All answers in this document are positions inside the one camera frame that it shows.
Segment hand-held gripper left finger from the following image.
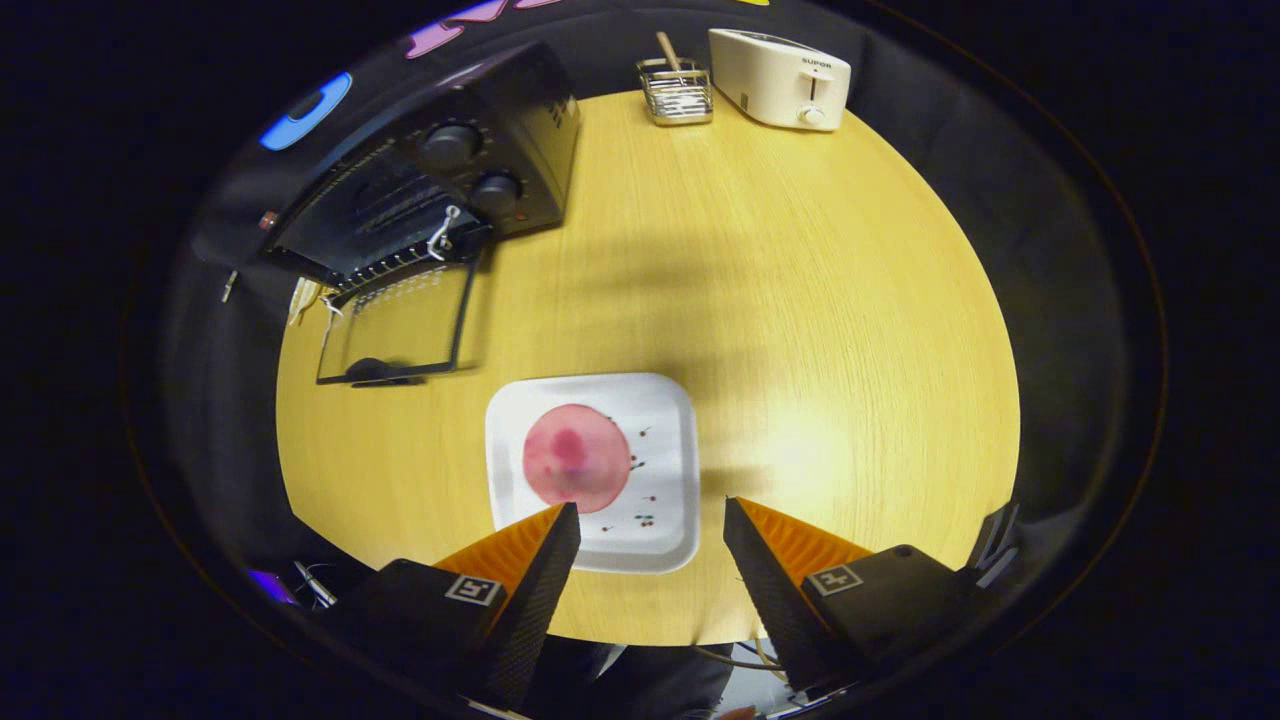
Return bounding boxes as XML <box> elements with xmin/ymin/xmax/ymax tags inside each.
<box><xmin>335</xmin><ymin>502</ymin><xmax>582</xmax><ymax>713</ymax></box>

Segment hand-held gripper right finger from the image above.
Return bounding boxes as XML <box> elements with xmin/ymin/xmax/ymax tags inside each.
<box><xmin>723</xmin><ymin>497</ymin><xmax>986</xmax><ymax>706</ymax></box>

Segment pink round meat slice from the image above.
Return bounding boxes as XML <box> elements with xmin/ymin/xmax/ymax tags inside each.
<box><xmin>522</xmin><ymin>403</ymin><xmax>633</xmax><ymax>515</ymax></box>

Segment white square plate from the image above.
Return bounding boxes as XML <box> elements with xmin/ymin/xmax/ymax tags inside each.
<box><xmin>485</xmin><ymin>373</ymin><xmax>701</xmax><ymax>575</ymax></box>

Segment black toaster oven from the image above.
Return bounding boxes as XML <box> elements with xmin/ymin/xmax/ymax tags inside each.
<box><xmin>190</xmin><ymin>40</ymin><xmax>583</xmax><ymax>387</ymax></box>

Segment white pop-up toaster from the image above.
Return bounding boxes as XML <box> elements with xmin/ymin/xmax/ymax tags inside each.
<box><xmin>708</xmin><ymin>28</ymin><xmax>852</xmax><ymax>132</ymax></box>

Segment small wire basket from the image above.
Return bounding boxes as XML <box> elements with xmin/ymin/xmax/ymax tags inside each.
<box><xmin>637</xmin><ymin>58</ymin><xmax>715</xmax><ymax>127</ymax></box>

